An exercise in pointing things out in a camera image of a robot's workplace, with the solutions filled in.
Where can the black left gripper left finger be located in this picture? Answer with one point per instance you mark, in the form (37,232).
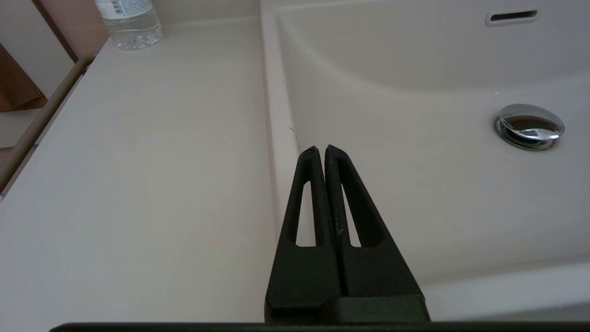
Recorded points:
(302,276)

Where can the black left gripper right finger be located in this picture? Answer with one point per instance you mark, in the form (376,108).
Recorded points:
(378,272)

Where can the white ceramic sink basin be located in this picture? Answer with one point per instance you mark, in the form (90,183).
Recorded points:
(438,184)

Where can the chrome drain stopper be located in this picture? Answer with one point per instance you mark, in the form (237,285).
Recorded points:
(530,127)

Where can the clear plastic water bottle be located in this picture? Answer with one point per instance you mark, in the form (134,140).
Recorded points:
(131,27)

